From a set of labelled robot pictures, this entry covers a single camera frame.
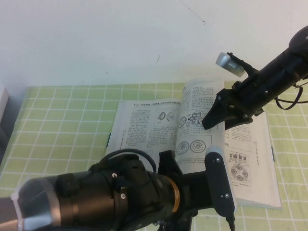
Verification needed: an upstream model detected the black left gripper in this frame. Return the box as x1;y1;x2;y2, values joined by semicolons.
144;192;219;231

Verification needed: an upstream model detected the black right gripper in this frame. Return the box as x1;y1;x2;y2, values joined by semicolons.
201;70;278;131

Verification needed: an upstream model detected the book with diagrams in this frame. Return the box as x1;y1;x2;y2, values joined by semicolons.
106;76;282;209

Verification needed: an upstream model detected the green white checked tablecloth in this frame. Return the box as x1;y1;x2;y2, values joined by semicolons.
0;79;308;231

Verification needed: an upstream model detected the dark grey object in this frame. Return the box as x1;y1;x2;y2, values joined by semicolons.
0;124;12;167

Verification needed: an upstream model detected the white panel edge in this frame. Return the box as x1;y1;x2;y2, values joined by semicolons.
0;87;11;126

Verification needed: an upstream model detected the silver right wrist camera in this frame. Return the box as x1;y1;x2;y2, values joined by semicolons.
215;51;256;78

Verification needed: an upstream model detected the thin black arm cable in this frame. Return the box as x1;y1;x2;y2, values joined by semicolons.
275;80;308;112

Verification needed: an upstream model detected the white cable tie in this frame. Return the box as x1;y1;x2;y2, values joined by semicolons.
10;191;26;224

